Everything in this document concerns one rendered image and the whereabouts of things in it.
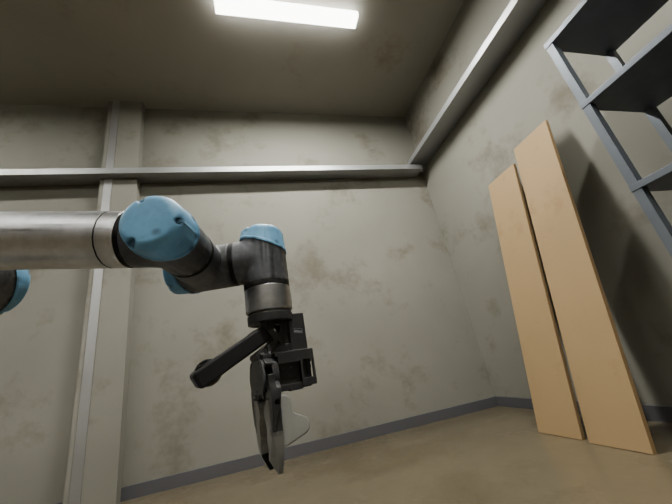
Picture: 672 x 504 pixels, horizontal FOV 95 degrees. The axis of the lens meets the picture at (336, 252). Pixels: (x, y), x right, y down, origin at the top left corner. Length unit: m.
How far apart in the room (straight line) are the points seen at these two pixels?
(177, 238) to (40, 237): 0.16
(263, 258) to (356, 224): 2.84
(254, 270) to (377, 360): 2.54
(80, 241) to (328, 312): 2.58
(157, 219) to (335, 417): 2.61
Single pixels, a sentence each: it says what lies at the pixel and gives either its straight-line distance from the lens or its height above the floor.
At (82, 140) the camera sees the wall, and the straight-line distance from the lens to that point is 4.07.
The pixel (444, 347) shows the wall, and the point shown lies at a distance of 3.28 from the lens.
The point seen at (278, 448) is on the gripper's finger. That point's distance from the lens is 0.48.
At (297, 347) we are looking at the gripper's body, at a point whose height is 0.61.
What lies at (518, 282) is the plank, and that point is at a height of 0.91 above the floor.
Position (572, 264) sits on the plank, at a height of 0.89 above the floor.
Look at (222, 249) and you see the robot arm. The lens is 0.54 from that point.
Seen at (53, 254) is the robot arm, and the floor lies 0.75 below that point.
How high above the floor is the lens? 0.56
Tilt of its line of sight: 21 degrees up
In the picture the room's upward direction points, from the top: 11 degrees counter-clockwise
